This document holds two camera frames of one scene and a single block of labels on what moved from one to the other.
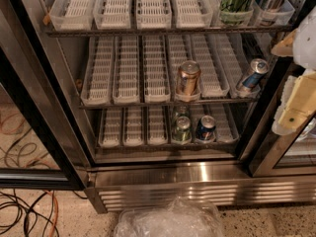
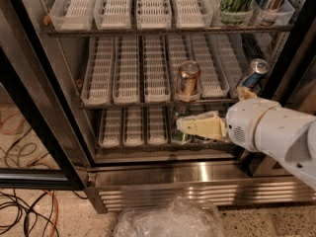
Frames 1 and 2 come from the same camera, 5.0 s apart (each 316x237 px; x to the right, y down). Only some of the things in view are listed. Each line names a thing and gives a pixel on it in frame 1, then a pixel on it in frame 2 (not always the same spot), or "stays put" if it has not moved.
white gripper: x=306 y=46 → x=244 y=122
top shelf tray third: x=153 y=7 stays put
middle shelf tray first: x=99 y=81 stays put
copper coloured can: x=188 y=78 stays put
